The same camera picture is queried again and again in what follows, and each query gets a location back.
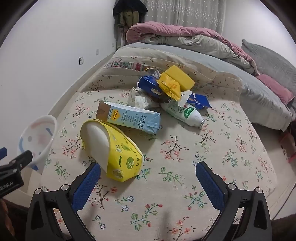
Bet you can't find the coat rack with clothes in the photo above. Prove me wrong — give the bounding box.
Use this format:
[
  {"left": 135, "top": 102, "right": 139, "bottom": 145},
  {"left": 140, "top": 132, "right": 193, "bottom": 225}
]
[{"left": 112, "top": 0, "right": 148, "bottom": 50}]

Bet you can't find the yellow sponge block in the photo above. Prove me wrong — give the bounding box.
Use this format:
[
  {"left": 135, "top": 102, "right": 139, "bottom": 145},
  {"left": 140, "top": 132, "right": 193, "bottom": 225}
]
[{"left": 165, "top": 65, "right": 195, "bottom": 92}]

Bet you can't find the blue snack box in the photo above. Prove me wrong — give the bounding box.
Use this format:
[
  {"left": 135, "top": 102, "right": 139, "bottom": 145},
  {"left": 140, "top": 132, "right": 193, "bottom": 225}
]
[{"left": 136, "top": 75, "right": 163, "bottom": 102}]

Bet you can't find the white paper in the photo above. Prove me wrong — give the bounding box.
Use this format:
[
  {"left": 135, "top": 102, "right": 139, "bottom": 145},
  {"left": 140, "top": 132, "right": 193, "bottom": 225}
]
[{"left": 127, "top": 87, "right": 152, "bottom": 109}]

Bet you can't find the white plastic trash bin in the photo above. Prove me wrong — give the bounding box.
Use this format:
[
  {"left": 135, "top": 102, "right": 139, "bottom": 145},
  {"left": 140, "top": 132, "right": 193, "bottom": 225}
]
[{"left": 17, "top": 115, "right": 58, "bottom": 175}]

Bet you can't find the blue cookie package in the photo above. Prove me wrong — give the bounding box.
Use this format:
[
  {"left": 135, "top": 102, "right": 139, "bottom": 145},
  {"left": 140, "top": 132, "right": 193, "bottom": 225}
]
[{"left": 183, "top": 91, "right": 212, "bottom": 111}]

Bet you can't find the grey bed sheet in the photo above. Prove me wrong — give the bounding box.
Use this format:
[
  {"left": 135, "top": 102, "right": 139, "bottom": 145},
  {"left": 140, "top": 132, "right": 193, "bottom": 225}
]
[{"left": 118, "top": 43, "right": 295, "bottom": 132}]

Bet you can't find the yellow snack wrapper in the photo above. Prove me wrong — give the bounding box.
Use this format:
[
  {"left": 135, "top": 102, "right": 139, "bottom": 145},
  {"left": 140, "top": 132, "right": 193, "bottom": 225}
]
[{"left": 157, "top": 72, "right": 182, "bottom": 102}]

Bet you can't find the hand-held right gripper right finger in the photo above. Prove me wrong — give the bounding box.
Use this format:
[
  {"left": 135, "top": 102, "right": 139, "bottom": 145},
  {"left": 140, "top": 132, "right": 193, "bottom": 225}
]
[{"left": 195, "top": 161, "right": 273, "bottom": 241}]

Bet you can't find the pink pillow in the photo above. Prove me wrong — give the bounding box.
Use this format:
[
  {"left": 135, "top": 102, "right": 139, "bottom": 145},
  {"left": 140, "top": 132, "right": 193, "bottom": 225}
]
[{"left": 255, "top": 74, "right": 295, "bottom": 105}]

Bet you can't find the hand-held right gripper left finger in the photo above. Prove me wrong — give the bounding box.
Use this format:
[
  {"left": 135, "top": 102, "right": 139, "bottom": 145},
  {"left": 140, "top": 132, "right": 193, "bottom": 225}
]
[{"left": 25, "top": 162, "right": 101, "bottom": 241}]

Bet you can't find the white bottle with green label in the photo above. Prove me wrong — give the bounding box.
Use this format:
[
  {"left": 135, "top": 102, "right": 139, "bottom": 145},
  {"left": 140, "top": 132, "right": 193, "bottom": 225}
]
[{"left": 161, "top": 101, "right": 206, "bottom": 127}]

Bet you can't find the pink and beige quilt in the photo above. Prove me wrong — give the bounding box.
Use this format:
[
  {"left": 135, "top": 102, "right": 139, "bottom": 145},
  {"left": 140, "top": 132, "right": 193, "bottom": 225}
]
[{"left": 126, "top": 21, "right": 262, "bottom": 76}]

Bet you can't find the light blue milk carton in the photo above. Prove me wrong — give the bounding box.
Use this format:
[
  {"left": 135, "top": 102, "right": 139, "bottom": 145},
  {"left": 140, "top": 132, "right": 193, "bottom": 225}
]
[{"left": 96, "top": 101, "right": 161, "bottom": 135}]

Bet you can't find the grey pillow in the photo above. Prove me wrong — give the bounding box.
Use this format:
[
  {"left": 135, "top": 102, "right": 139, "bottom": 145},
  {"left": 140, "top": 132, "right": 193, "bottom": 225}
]
[{"left": 240, "top": 39, "right": 296, "bottom": 87}]

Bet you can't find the yellow wipes packet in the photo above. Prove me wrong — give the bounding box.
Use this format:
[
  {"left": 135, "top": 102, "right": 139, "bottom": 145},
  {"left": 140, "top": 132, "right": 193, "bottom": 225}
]
[{"left": 80, "top": 119, "right": 144, "bottom": 183}]

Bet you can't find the red cardboard box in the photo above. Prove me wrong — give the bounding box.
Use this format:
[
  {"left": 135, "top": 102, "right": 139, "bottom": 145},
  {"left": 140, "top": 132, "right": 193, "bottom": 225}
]
[{"left": 279, "top": 133, "right": 296, "bottom": 163}]

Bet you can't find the white patterned curtain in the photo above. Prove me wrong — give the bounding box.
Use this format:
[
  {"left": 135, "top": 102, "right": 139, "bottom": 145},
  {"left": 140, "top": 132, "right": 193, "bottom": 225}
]
[{"left": 143, "top": 0, "right": 226, "bottom": 35}]

